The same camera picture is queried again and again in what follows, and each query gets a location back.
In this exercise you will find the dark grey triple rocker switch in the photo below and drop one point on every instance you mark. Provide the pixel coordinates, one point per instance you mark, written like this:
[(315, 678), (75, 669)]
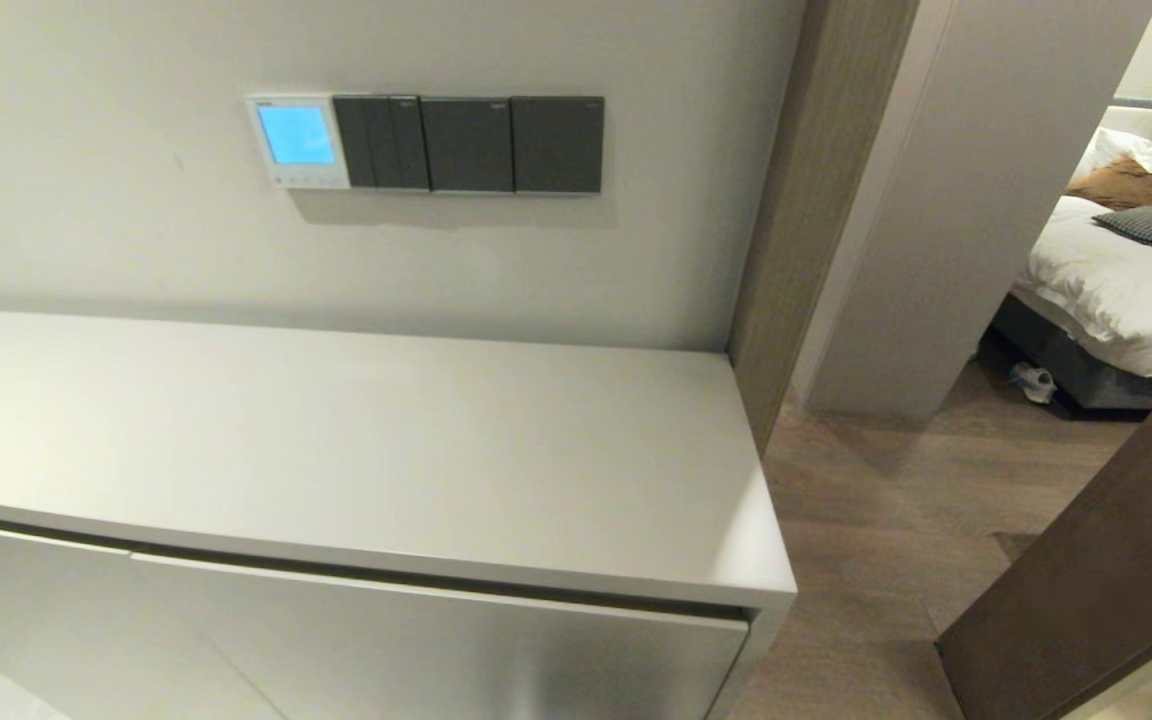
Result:
[(381, 142)]

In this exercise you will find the white cabinet body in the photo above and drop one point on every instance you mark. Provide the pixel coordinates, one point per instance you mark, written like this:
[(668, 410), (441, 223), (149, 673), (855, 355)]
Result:
[(336, 440)]

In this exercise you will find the wooden door frame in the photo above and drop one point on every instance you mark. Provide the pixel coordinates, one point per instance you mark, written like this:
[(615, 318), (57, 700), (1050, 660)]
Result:
[(816, 200)]

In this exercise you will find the dark grey bed base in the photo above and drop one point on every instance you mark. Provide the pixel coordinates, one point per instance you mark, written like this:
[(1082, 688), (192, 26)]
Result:
[(1086, 375)]

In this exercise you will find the dark grey single rocker switch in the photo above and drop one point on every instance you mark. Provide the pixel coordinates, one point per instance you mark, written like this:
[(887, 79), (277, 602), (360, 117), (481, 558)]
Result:
[(556, 145), (466, 145)]

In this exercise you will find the narrow white cabinet door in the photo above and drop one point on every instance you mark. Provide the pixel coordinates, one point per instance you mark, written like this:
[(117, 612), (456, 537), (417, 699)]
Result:
[(36, 620)]

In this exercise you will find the wide white cabinet door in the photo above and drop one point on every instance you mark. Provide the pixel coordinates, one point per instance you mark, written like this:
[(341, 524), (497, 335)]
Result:
[(436, 660)]

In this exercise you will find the white bed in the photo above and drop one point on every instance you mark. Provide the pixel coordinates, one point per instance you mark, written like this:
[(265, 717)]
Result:
[(1116, 290)]

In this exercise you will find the white wall thermostat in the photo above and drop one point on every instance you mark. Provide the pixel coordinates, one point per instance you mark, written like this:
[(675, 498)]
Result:
[(296, 135)]

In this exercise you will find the white shoe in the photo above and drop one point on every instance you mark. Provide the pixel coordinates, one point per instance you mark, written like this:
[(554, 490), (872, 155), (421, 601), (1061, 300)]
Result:
[(1034, 382)]

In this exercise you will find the brown cushion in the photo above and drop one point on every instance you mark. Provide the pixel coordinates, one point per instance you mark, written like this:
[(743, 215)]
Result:
[(1126, 185)]

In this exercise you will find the dark brown wooden door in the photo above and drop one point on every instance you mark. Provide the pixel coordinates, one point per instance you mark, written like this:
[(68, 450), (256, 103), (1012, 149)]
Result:
[(1086, 600)]

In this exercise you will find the white pillow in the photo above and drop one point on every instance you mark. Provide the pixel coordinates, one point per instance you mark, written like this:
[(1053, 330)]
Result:
[(1126, 145)]

